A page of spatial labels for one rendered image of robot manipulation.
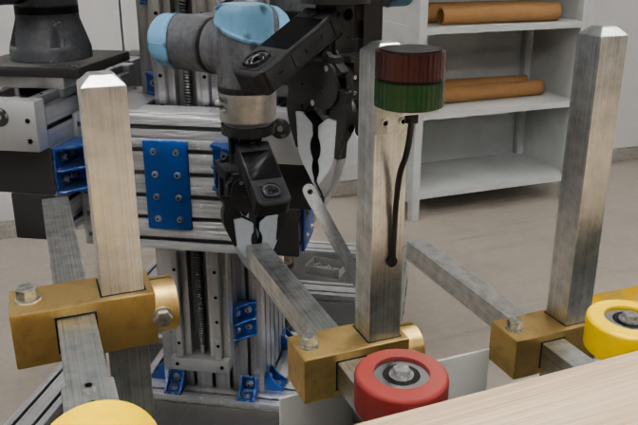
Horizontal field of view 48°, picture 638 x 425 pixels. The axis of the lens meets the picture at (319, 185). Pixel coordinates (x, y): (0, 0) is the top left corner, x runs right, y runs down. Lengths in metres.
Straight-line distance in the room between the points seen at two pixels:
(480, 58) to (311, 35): 3.26
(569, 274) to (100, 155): 0.53
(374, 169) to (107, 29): 2.69
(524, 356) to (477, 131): 3.20
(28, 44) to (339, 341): 0.92
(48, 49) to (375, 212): 0.90
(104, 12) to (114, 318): 2.71
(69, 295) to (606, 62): 0.56
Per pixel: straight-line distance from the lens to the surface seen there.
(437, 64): 0.61
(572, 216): 0.84
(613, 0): 4.42
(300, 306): 0.83
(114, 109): 0.59
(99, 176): 0.60
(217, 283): 1.58
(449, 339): 2.50
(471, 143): 4.01
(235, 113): 0.93
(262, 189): 0.89
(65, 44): 1.46
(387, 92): 0.61
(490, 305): 0.94
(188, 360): 1.70
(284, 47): 0.68
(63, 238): 0.80
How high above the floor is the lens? 1.25
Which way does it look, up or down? 19 degrees down
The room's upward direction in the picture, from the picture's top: straight up
